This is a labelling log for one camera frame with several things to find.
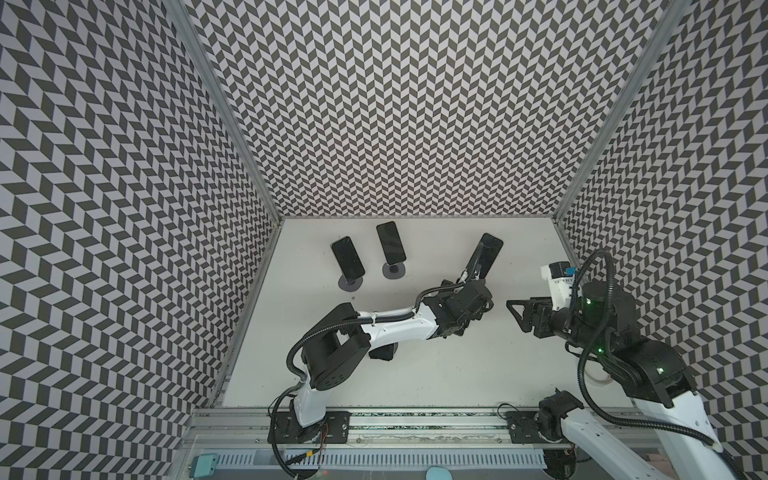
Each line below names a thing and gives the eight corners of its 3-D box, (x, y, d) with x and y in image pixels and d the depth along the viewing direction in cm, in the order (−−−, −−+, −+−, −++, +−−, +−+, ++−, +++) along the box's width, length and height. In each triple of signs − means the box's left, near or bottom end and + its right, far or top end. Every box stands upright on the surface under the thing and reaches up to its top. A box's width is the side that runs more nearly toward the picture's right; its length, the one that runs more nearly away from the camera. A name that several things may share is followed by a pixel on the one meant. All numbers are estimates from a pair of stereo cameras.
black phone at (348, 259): (352, 291, 99) (345, 263, 86) (339, 272, 104) (331, 242, 91) (368, 283, 101) (363, 253, 88) (355, 264, 106) (349, 234, 93)
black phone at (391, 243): (388, 274, 103) (387, 254, 93) (378, 245, 111) (376, 224, 102) (405, 269, 104) (406, 249, 95) (394, 241, 112) (394, 220, 103)
